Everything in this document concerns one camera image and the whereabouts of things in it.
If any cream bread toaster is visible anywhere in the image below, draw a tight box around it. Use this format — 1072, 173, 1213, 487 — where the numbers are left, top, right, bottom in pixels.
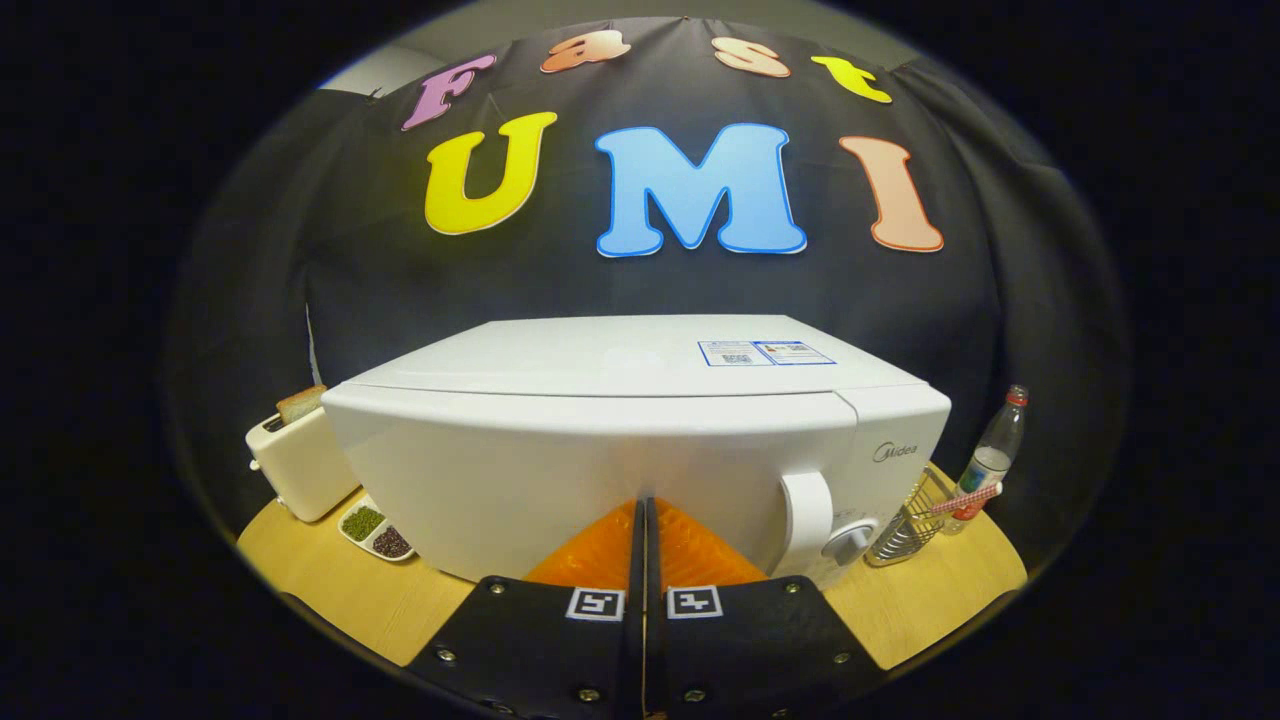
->
246, 400, 361, 523

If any toast slice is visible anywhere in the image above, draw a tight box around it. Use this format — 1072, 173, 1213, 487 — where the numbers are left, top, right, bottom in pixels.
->
276, 385, 328, 426

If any metal wire basket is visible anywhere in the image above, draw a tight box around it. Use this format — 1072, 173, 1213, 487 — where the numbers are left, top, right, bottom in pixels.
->
865, 465, 956, 568

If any clear plastic water bottle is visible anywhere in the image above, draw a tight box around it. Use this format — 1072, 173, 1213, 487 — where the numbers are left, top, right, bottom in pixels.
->
940, 385, 1030, 536

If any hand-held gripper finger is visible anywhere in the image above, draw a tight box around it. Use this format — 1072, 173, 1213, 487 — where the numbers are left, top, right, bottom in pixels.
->
645, 497, 886, 720
405, 498, 646, 720

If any white toaster oven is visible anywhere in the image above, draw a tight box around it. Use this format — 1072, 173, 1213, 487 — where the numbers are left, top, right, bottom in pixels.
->
321, 315, 952, 589

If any white divided bean dish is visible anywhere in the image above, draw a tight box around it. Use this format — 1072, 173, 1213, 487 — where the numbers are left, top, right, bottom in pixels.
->
337, 495, 417, 563

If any red white striped stick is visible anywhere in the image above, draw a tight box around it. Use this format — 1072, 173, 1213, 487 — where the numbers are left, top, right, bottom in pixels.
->
930, 482, 1004, 516

